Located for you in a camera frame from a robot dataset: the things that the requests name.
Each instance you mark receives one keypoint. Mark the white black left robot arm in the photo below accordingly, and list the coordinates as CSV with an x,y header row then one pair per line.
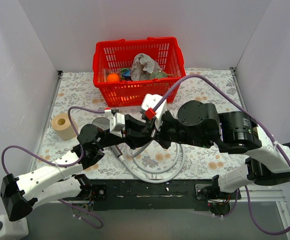
x,y
63,178

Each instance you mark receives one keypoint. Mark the red plastic basket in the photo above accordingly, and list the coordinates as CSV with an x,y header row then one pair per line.
x,y
110,56

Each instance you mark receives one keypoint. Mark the orange ball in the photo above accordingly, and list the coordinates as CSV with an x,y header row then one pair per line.
x,y
113,77

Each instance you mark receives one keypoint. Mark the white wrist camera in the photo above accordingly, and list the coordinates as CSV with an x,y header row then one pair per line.
x,y
116,121
147,106

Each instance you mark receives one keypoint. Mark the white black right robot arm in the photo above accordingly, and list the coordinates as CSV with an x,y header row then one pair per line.
x,y
265,165

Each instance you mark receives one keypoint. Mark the aluminium frame rail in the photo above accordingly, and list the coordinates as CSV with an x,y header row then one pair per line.
x,y
260,195

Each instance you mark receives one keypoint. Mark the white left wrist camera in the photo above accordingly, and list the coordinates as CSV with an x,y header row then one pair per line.
x,y
116,121

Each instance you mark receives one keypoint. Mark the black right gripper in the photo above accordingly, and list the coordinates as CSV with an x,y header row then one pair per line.
x,y
161,130

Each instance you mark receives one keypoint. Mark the white box with knob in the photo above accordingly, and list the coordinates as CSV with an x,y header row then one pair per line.
x,y
13,230

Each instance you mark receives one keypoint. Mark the green glass item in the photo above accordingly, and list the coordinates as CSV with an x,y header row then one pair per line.
x,y
159,75

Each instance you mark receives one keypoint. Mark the colourful small toy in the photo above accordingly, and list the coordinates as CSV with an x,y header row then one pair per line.
x,y
125,74

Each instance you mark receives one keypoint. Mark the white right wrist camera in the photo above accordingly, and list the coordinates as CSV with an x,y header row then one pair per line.
x,y
147,106

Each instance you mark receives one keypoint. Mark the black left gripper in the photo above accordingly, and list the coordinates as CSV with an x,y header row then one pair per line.
x,y
126,128

